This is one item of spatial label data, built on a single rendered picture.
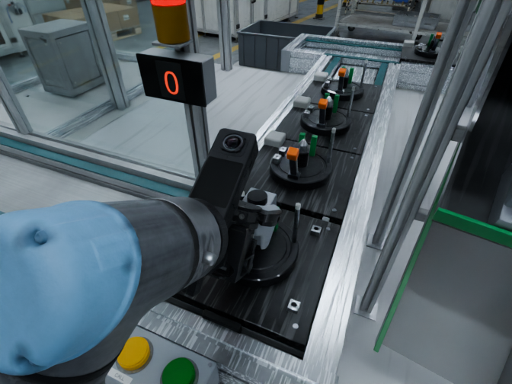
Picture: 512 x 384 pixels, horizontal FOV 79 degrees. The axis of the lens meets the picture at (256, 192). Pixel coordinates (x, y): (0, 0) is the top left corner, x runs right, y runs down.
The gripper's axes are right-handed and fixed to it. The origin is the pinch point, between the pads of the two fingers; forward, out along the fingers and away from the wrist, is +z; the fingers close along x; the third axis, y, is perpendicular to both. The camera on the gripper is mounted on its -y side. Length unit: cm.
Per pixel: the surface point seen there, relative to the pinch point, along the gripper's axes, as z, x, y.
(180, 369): -10.9, -1.5, 21.3
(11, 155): 17, -78, 8
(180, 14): -4.7, -16.8, -24.0
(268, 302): -0.4, 5.2, 13.7
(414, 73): 102, 24, -57
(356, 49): 123, -4, -72
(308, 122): 41.3, -3.7, -19.6
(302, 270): 5.5, 8.1, 9.3
